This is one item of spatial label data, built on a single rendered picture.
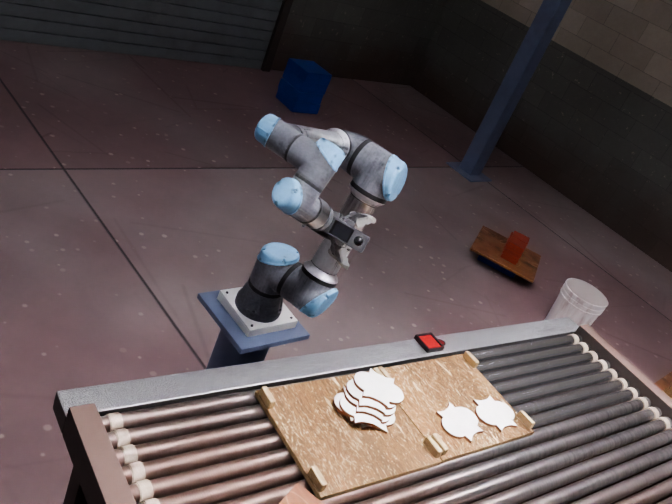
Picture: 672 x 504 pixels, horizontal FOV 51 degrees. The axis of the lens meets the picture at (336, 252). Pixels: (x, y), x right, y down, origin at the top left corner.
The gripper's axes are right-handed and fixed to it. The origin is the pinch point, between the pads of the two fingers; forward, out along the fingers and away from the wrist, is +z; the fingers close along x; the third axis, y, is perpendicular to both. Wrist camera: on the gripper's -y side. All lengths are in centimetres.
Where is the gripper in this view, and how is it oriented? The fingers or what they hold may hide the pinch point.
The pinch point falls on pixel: (363, 245)
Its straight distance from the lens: 187.4
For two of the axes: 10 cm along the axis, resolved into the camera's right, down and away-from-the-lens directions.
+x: -5.0, 8.6, -0.2
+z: 5.1, 3.2, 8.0
